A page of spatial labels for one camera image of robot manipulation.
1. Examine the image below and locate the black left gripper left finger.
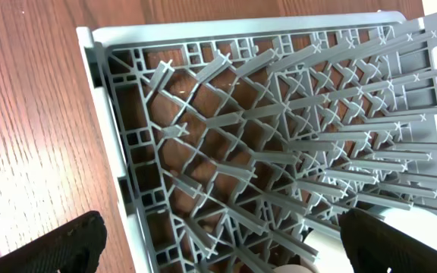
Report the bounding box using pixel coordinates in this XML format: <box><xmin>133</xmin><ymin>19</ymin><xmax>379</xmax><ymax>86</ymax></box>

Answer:
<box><xmin>0</xmin><ymin>211</ymin><xmax>107</xmax><ymax>273</ymax></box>

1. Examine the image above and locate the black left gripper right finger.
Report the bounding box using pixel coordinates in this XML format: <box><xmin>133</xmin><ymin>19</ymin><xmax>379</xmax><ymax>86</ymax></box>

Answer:
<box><xmin>339</xmin><ymin>208</ymin><xmax>437</xmax><ymax>273</ymax></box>

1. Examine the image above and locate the white plastic cup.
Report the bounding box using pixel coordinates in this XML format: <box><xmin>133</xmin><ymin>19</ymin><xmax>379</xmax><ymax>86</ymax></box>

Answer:
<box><xmin>304</xmin><ymin>230</ymin><xmax>354</xmax><ymax>273</ymax></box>

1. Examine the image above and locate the light blue bowl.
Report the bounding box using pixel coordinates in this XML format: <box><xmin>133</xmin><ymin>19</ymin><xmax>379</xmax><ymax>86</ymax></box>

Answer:
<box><xmin>369</xmin><ymin>206</ymin><xmax>437</xmax><ymax>250</ymax></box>

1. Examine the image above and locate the pink bowl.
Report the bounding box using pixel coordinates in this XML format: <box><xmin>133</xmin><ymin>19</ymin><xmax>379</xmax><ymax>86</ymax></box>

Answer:
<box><xmin>273</xmin><ymin>264</ymin><xmax>313</xmax><ymax>273</ymax></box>

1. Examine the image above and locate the grey plastic dish rack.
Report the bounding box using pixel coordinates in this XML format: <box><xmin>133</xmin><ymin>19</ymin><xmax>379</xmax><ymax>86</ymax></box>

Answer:
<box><xmin>77</xmin><ymin>11</ymin><xmax>437</xmax><ymax>272</ymax></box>

